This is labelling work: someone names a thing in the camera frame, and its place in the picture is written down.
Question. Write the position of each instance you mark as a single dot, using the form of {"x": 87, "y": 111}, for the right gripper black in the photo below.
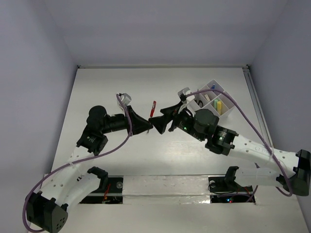
{"x": 160, "y": 123}

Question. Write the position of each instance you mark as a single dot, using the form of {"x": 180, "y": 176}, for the black handled scissors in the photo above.
{"x": 199, "y": 102}

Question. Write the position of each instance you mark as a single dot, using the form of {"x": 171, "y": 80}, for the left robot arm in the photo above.
{"x": 71, "y": 183}

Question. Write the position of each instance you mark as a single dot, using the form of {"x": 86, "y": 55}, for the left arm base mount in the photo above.
{"x": 109, "y": 190}

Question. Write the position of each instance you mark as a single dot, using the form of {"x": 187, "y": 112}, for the clear green tube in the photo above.
{"x": 215, "y": 104}

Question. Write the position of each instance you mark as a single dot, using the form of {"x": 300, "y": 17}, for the red pen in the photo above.
{"x": 152, "y": 109}

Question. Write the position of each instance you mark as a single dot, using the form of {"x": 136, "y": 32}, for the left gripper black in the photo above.
{"x": 139, "y": 124}

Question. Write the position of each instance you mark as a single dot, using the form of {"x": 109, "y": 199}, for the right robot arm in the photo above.
{"x": 289, "y": 170}

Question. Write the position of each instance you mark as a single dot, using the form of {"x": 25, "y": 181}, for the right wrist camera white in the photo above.
{"x": 184, "y": 95}

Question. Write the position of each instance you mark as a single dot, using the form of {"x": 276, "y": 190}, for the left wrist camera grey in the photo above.
{"x": 124, "y": 98}

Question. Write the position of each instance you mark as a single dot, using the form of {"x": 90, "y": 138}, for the silver taped rail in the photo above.
{"x": 160, "y": 189}

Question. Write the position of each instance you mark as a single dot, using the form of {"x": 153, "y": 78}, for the yellow white glue stick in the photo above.
{"x": 219, "y": 108}

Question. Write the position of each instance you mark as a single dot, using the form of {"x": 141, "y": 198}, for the white divided organizer tray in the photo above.
{"x": 214, "y": 98}

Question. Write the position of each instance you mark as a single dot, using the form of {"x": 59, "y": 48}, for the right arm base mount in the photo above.
{"x": 224, "y": 189}

